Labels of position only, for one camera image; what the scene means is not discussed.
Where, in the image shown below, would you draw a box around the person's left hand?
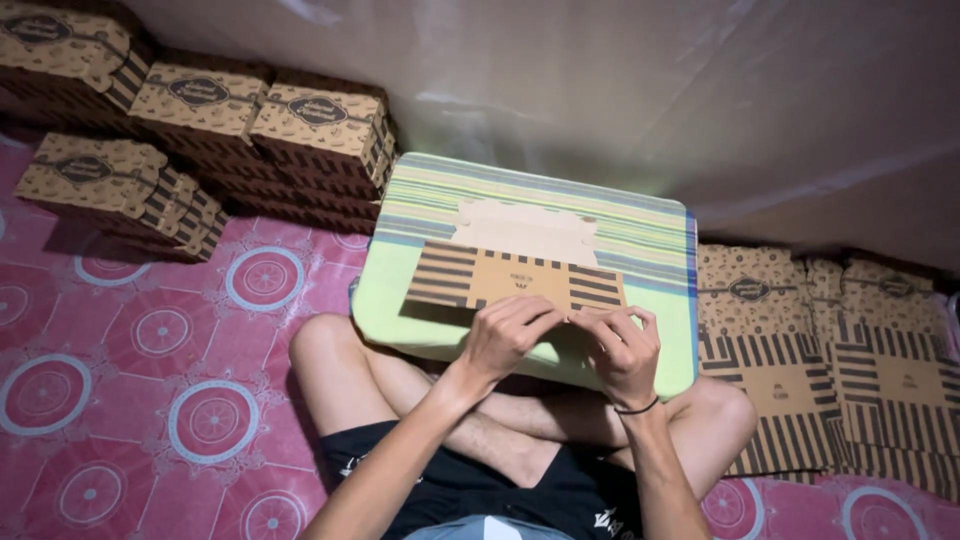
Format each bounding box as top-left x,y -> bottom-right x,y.
454,294 -> 569,389

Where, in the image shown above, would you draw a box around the person's right hand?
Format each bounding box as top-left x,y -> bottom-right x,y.
567,305 -> 663,411

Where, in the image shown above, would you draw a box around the striped brown carton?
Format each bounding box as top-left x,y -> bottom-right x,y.
403,198 -> 630,316

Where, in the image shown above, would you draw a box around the black wristband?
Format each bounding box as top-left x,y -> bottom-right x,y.
613,395 -> 662,417

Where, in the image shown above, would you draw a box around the person's right leg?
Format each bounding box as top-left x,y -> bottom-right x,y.
480,375 -> 759,502

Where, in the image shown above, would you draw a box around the person's leg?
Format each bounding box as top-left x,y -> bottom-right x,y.
288,312 -> 564,490
480,375 -> 759,502

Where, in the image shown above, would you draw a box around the striped green lap table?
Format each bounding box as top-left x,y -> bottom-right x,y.
349,152 -> 701,402

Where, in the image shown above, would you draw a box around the black shorts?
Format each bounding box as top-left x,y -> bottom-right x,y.
320,420 -> 648,540

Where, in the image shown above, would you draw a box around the person's left leg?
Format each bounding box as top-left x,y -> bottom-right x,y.
288,312 -> 564,490

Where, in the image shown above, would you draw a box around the grey-blue shirt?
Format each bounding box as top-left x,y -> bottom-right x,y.
403,513 -> 577,540

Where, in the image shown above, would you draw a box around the pile of flat printed cartons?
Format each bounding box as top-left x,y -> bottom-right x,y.
696,243 -> 960,502

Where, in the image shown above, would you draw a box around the clear plastic sheet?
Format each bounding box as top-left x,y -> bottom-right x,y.
120,0 -> 960,277

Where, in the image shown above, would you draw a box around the pink patterned floor mat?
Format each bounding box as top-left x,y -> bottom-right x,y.
0,127 -> 960,540

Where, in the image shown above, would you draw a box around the stack of folded brown boxes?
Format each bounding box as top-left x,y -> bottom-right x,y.
0,0 -> 400,265

